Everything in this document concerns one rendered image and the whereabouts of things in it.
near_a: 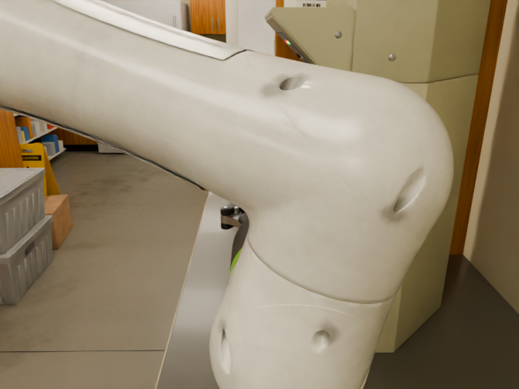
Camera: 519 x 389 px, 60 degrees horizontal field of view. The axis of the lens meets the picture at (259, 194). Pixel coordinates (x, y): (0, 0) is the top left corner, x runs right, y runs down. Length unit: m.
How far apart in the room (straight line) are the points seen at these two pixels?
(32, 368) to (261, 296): 2.25
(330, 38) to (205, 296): 0.60
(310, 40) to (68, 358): 2.08
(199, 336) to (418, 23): 0.64
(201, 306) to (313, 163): 0.77
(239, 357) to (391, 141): 0.15
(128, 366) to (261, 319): 2.08
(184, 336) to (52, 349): 1.71
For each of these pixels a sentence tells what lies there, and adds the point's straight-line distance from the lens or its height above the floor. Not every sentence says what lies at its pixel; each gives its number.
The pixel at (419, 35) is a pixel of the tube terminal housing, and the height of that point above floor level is 1.47.
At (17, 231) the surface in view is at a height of 0.39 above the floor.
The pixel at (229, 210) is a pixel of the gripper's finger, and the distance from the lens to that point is 0.51.
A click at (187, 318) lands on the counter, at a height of 0.94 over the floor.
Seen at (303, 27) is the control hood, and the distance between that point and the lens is 0.65.
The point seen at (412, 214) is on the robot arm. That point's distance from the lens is 0.23.
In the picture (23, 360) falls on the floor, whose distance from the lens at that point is 2.54.
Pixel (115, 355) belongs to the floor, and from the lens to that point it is 2.41.
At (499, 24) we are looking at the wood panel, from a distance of 1.15.
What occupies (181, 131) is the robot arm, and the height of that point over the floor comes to 1.43.
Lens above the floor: 1.48
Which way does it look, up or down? 20 degrees down
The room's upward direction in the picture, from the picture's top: straight up
